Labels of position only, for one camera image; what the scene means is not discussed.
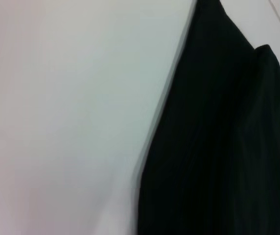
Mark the black shirt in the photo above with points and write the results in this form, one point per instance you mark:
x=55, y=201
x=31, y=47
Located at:
x=216, y=147

